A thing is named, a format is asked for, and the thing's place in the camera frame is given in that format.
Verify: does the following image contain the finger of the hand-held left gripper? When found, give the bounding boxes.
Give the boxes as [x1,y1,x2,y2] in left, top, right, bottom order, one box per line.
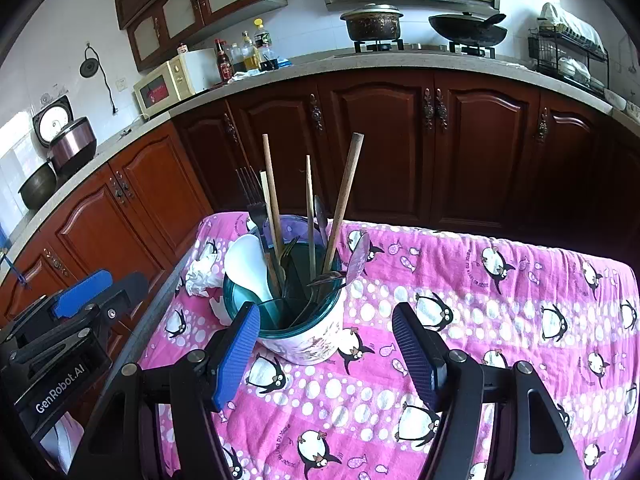
[10,272,149,362]
[7,269,114,334]

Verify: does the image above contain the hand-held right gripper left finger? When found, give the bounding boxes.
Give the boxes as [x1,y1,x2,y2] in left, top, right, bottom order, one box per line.
[65,301,262,480]

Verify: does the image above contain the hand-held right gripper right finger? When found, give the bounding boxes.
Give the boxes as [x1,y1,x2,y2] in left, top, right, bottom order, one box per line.
[391,304,586,480]

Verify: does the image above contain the white floral utensil holder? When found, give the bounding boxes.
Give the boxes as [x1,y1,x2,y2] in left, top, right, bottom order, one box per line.
[222,214,346,367]

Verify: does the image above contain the white plastic rice spoon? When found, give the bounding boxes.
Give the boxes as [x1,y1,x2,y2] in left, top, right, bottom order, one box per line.
[223,233,275,303]

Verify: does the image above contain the metal spoon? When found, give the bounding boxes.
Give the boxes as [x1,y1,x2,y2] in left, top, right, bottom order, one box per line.
[345,231,372,281]
[313,195,332,241]

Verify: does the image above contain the metal fork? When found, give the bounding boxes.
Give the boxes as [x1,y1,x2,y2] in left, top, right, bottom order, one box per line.
[235,166,271,233]

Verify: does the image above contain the light bamboo chopstick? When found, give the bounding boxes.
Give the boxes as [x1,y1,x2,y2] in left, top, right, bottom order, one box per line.
[258,171,275,246]

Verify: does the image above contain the thin brown wooden chopstick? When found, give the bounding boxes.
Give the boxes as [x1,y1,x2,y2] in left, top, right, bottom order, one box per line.
[305,155,318,282]
[261,133,287,281]

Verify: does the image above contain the wide brown wooden chopstick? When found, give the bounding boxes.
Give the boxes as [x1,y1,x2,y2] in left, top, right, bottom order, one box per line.
[321,132,365,276]

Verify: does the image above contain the pink penguin print towel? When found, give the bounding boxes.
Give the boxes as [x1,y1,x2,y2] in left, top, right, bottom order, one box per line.
[137,211,640,480]

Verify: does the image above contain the dark metal basin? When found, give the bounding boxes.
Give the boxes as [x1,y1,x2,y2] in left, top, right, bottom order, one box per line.
[17,160,58,211]

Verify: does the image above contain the open rice cooker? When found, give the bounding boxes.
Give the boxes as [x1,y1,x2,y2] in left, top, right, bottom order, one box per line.
[31,95,98,176]

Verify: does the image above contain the cream microwave oven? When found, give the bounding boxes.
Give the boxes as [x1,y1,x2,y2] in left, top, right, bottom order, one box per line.
[132,60,196,118]

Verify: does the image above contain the dark wooden base cabinets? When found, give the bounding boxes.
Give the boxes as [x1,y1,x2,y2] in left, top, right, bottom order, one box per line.
[0,67,640,341]

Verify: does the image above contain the white square container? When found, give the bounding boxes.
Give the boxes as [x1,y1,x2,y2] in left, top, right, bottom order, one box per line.
[177,47,218,96]

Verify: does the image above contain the red sauce bottle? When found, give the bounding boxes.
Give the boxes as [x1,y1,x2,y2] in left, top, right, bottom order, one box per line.
[215,38,233,83]

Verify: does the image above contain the small yellow oil bottle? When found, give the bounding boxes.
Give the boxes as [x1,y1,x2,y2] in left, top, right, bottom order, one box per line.
[240,31,261,72]

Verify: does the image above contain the large yellow-capped oil bottle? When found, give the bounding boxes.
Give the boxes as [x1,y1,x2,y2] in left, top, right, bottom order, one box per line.
[253,18,276,71]

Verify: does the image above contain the grey stone countertop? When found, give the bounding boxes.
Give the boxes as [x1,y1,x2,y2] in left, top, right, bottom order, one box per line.
[0,52,640,271]

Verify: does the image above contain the gas stove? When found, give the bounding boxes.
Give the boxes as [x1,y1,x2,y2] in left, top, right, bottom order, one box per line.
[335,37,501,61]

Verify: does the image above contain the black wok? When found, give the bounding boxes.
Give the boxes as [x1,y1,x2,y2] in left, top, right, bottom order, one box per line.
[428,11,508,48]

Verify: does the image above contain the lidded cooking pot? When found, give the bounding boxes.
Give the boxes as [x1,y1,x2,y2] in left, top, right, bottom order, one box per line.
[340,3,405,43]

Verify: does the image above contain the black round wall fixture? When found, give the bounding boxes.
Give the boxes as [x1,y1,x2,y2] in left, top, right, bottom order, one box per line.
[79,45,118,116]

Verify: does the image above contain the dark wooden wall cabinet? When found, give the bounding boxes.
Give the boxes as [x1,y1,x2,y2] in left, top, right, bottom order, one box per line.
[111,0,288,73]

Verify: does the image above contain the black wire dish rack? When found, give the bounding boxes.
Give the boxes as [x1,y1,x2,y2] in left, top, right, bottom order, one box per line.
[527,2,611,98]

